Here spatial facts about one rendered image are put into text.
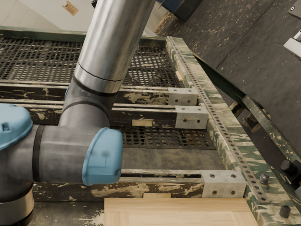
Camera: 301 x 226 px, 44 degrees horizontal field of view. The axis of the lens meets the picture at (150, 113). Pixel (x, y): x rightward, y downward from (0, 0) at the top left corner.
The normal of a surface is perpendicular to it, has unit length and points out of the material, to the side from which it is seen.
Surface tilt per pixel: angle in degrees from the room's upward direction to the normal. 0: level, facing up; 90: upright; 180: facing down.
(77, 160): 76
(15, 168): 87
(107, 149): 67
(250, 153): 57
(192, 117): 90
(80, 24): 90
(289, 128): 0
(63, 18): 90
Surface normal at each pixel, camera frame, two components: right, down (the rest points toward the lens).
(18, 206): 0.69, 0.40
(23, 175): 0.04, 0.66
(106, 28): -0.33, 0.36
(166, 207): 0.10, -0.89
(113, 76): 0.40, 0.60
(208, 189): 0.11, 0.46
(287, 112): -0.78, -0.51
